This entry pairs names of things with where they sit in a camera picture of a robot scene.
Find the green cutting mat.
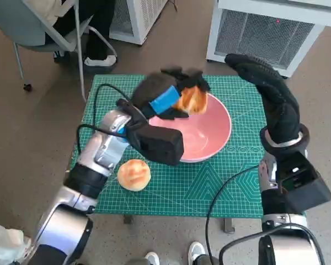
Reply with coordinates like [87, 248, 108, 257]
[69, 74, 267, 219]

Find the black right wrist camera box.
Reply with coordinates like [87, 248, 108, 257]
[278, 150, 331, 213]

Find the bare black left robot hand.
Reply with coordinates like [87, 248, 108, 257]
[131, 66, 212, 121]

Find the grey office chair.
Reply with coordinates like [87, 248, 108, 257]
[0, 0, 118, 103]

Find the long toy bread loaf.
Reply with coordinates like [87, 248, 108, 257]
[172, 86, 209, 115]

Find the person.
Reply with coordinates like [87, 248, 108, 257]
[45, 0, 118, 67]
[0, 220, 33, 265]

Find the round toy bread bun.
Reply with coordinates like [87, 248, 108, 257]
[117, 159, 152, 193]

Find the thin black cable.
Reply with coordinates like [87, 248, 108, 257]
[205, 165, 261, 260]

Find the large white mesh cabinet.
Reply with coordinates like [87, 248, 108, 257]
[206, 0, 331, 80]

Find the pink bowl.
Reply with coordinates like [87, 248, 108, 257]
[148, 92, 233, 163]

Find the white shoe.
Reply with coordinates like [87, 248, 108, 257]
[188, 241, 206, 262]
[145, 251, 161, 265]

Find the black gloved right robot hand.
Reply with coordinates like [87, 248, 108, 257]
[225, 53, 301, 144]

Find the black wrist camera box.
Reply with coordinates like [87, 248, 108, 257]
[125, 121, 184, 166]
[278, 150, 331, 213]

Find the thick black cable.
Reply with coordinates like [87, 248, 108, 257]
[219, 223, 325, 265]

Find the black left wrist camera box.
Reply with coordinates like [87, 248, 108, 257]
[125, 121, 184, 166]

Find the small white mesh cabinet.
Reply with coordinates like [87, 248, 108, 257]
[109, 0, 169, 45]

